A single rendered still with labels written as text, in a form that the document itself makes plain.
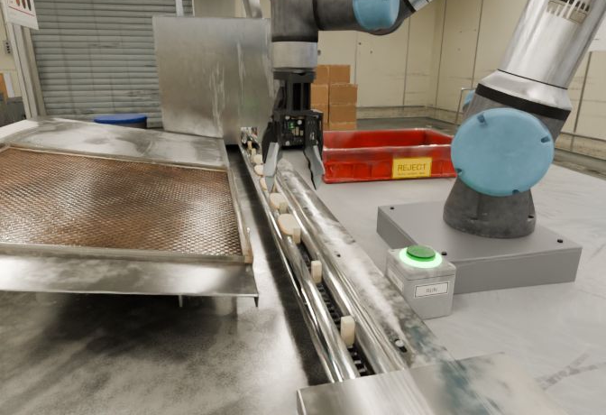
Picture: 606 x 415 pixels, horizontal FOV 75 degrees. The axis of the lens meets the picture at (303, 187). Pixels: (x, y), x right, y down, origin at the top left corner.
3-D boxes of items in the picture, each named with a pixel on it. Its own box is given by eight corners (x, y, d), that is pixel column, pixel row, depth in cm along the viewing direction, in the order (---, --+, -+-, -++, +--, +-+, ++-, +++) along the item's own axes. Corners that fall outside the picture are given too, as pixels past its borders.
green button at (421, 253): (440, 266, 53) (442, 255, 53) (413, 270, 52) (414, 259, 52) (425, 253, 57) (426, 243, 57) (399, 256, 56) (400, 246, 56)
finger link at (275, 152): (258, 197, 66) (275, 144, 64) (253, 186, 71) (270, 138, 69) (275, 201, 67) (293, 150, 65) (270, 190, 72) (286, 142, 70)
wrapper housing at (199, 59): (312, 152, 156) (314, 19, 142) (166, 159, 144) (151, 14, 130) (235, 87, 565) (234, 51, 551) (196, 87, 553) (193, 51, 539)
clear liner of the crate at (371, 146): (478, 176, 120) (482, 143, 117) (321, 184, 112) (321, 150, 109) (426, 152, 151) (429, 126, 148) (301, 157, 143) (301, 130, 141)
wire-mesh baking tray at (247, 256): (252, 265, 55) (254, 255, 54) (-224, 244, 41) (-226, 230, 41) (231, 172, 101) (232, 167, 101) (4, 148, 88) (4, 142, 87)
